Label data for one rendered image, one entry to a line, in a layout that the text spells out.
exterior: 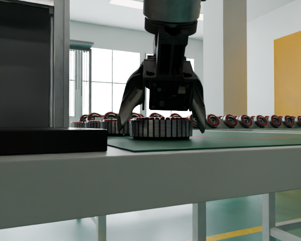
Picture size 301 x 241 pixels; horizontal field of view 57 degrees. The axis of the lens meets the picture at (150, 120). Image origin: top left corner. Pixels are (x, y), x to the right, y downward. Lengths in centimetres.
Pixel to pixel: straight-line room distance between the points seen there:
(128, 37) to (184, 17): 731
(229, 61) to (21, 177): 417
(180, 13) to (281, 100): 378
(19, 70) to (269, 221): 148
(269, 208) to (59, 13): 149
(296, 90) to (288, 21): 301
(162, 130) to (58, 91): 24
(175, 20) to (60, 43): 31
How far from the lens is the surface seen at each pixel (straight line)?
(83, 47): 428
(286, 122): 263
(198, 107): 47
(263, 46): 708
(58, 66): 59
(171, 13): 36
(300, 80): 395
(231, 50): 440
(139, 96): 43
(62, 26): 62
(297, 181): 38
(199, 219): 147
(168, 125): 45
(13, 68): 75
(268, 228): 179
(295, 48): 407
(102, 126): 65
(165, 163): 26
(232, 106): 428
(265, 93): 686
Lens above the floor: 77
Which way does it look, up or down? 1 degrees up
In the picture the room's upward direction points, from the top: straight up
